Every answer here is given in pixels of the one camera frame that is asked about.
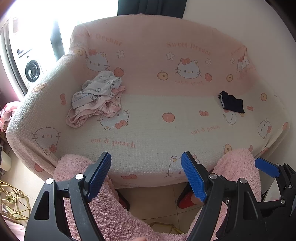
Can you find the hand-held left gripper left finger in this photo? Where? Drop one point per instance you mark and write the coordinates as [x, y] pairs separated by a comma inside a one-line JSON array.
[[99, 176]]

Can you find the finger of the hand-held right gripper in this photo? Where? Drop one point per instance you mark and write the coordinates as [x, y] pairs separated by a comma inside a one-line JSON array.
[[266, 165]]

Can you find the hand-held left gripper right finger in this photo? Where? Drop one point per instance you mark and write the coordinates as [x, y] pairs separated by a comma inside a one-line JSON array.
[[194, 176]]

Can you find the white cartoon print pants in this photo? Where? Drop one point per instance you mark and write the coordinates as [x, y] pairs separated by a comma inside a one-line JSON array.
[[97, 90]]

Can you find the red slipper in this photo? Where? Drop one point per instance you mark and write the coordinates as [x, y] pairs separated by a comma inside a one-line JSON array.
[[185, 199], [123, 199]]

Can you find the person's pink fluffy pants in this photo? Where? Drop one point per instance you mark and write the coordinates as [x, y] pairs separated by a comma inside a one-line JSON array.
[[111, 208]]

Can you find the pink printed garment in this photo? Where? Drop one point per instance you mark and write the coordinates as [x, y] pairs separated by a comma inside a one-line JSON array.
[[85, 115]]

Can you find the dark navy folded garment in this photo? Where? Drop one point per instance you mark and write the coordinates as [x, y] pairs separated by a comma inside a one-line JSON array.
[[233, 104]]

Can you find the pink cat print sofa cover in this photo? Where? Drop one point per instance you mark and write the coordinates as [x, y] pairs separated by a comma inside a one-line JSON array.
[[150, 111]]

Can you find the white box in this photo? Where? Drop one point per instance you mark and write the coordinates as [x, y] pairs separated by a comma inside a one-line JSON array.
[[5, 163]]

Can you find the pink patterned cloth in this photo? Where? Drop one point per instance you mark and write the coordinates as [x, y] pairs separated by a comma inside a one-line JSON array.
[[9, 115]]

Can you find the white washing machine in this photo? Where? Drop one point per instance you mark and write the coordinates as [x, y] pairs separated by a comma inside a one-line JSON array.
[[32, 69]]

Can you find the dark curtain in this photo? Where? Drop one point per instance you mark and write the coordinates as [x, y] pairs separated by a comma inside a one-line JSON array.
[[150, 7]]

